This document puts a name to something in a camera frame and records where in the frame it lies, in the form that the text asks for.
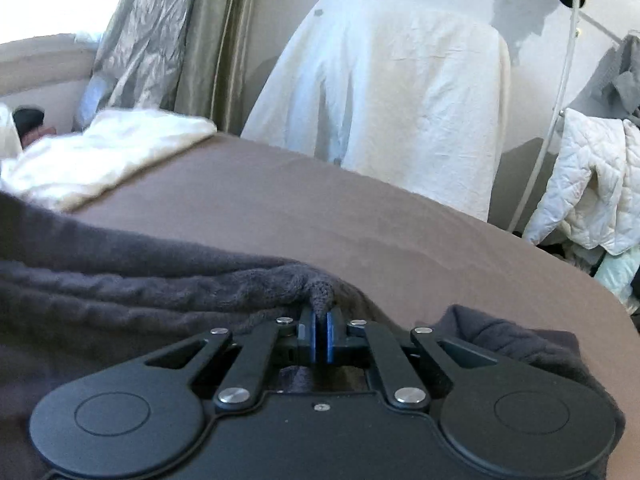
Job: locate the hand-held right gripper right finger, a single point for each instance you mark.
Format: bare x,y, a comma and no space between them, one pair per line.
329,337

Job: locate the white fluffy blanket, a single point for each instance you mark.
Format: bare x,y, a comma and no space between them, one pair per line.
100,155

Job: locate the grey hanging clothes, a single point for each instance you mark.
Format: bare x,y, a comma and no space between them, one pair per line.
615,80

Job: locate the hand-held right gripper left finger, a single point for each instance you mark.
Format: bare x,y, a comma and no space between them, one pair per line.
313,337

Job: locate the brown cardboard box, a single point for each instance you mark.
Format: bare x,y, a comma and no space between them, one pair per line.
300,210

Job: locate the silver patterned curtain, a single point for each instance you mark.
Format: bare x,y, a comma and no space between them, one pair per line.
145,25

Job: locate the olive curtain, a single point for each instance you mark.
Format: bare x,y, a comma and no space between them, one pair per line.
215,35

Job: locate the black object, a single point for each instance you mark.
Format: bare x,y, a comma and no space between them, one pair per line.
27,117

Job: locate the white pole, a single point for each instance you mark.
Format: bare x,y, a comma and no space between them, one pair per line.
561,85

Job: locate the light green clothing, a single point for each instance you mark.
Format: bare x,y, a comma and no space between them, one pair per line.
612,272

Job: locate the white sheet-covered furniture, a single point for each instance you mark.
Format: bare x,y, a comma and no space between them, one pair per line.
390,85

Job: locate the white quilted jacket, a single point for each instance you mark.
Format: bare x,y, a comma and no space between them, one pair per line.
580,185

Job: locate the dark grey fleece garment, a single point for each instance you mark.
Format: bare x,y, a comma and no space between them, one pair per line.
125,280

